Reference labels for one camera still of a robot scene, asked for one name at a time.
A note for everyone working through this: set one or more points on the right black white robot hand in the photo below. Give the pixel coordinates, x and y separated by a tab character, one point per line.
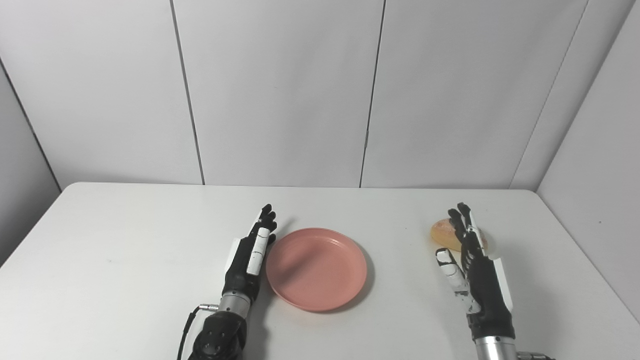
487	295

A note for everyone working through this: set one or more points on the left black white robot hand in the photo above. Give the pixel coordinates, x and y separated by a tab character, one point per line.
242	275

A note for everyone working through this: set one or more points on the pink round plate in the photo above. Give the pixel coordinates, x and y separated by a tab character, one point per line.
316	270

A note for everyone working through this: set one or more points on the golden bread roll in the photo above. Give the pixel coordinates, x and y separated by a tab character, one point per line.
442	232

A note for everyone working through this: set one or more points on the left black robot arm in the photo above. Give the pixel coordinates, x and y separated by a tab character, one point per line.
220	330

